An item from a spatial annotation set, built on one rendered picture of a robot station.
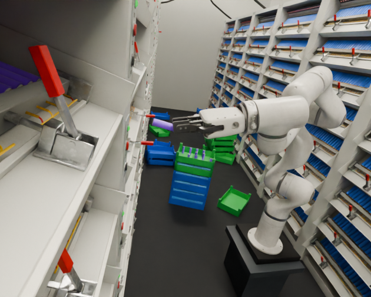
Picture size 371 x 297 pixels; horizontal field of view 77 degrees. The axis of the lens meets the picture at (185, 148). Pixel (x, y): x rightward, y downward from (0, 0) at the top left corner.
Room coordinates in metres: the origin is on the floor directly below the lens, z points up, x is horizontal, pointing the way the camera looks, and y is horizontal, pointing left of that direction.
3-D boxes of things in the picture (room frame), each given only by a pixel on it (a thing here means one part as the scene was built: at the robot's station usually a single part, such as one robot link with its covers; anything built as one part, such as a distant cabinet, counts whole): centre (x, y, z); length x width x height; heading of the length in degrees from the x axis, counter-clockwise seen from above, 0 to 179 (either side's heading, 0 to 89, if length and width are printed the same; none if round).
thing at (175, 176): (1.68, -0.09, 0.28); 0.30 x 0.20 x 0.08; 87
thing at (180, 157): (1.68, -0.09, 0.44); 0.30 x 0.20 x 0.08; 87
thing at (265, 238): (1.01, -0.52, 0.40); 0.19 x 0.19 x 0.18
